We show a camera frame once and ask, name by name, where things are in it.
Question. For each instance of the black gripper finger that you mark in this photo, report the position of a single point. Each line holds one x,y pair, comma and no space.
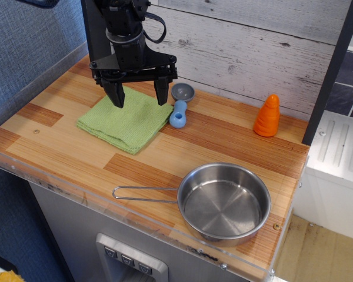
161,86
115,92

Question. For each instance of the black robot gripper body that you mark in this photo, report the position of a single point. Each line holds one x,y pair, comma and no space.
134,62

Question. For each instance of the green cloth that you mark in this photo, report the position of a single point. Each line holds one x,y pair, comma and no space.
128,128

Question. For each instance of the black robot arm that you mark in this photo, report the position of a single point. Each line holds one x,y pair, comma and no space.
124,20

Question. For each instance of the stainless steel pot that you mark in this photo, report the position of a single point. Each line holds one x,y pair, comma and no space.
223,204

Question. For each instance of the blue grey toy scoop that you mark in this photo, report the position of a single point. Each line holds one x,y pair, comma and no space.
182,94

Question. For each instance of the orange toy carrot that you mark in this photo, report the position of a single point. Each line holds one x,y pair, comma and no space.
267,121

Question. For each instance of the grey dispenser button panel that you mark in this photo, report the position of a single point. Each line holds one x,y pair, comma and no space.
122,262

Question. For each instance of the white ridged cabinet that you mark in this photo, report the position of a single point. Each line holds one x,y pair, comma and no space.
325,193

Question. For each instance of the yellow object at corner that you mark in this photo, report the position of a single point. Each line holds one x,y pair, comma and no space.
10,276

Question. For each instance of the black vertical post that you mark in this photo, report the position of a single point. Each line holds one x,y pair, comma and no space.
98,44

